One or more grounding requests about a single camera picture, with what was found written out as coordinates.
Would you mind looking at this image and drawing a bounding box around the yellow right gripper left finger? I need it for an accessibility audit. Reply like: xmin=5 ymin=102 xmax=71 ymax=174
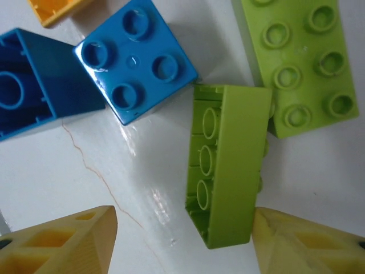
xmin=0 ymin=204 xmax=118 ymax=274

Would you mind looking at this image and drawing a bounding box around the yellow lego brick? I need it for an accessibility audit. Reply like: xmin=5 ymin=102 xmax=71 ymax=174
xmin=27 ymin=0 xmax=92 ymax=29

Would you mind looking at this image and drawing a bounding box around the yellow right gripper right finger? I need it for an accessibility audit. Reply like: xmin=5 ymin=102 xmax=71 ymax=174
xmin=252 ymin=207 xmax=365 ymax=274

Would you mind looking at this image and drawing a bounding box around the blue square lego brick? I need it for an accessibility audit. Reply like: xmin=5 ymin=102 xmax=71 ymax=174
xmin=0 ymin=27 xmax=106 ymax=143
xmin=73 ymin=0 xmax=200 ymax=126

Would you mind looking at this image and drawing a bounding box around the long green lego brick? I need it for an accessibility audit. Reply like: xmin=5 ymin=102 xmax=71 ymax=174
xmin=184 ymin=84 xmax=277 ymax=250
xmin=233 ymin=0 xmax=360 ymax=140

